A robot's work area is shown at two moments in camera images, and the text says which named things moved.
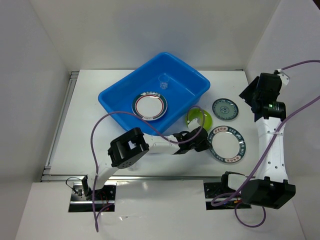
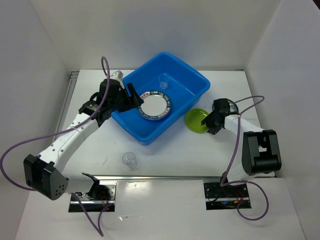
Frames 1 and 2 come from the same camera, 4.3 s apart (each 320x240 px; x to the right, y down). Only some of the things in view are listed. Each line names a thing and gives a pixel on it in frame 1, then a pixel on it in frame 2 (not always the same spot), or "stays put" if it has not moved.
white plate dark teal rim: (228, 144) -> (157, 105)
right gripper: (247, 92) -> (213, 130)
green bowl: (202, 114) stays put
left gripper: (205, 145) -> (135, 99)
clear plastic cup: (163, 79) stays put
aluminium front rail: (63, 177) stays put
